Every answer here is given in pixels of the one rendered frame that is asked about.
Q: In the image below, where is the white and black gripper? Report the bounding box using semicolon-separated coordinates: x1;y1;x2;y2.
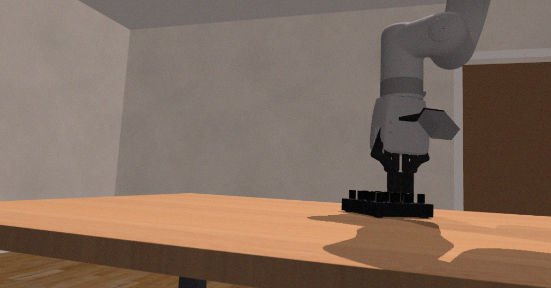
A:
370;93;430;194

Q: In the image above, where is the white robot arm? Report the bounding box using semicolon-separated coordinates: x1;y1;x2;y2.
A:
380;0;491;140

